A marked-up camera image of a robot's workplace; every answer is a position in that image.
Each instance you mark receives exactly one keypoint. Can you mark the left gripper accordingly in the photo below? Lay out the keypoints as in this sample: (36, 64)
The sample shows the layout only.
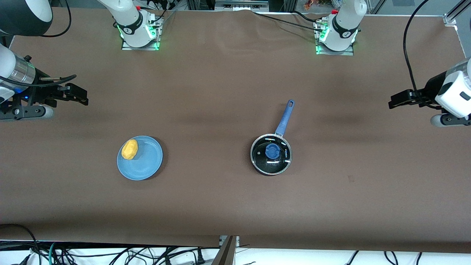
(429, 90)

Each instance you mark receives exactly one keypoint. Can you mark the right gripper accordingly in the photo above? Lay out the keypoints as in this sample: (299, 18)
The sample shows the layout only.
(41, 94)

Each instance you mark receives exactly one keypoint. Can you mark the yellow potato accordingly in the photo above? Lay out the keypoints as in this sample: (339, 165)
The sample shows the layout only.
(130, 149)

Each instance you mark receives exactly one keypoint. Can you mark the glass lid with blue knob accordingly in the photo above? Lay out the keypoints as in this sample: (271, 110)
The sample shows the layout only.
(272, 151)

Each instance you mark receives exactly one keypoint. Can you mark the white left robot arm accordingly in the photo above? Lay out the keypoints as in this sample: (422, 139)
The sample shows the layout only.
(346, 18)

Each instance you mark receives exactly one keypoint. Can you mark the blue round plate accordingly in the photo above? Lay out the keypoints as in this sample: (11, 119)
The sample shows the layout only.
(145, 162)

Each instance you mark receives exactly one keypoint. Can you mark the small colourful objects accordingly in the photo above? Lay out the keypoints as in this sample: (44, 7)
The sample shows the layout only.
(316, 4)

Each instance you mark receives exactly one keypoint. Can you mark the brown table cover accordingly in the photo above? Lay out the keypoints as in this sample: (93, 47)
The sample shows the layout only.
(220, 92)

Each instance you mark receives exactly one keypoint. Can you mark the grey power strip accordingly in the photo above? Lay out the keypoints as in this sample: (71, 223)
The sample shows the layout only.
(239, 5)

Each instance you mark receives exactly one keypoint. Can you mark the black power plug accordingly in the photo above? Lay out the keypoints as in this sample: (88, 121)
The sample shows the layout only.
(200, 257)

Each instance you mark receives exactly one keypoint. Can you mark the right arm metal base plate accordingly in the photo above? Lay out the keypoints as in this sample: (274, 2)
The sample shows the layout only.
(127, 46)

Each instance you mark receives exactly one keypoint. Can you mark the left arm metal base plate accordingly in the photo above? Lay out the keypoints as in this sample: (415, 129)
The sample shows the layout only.
(349, 52)

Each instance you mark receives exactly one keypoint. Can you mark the silver aluminium frame profile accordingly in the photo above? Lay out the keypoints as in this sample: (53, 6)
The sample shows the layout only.
(450, 18)

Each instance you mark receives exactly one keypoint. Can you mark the grey metal mount bar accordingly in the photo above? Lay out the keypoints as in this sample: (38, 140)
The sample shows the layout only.
(228, 254)

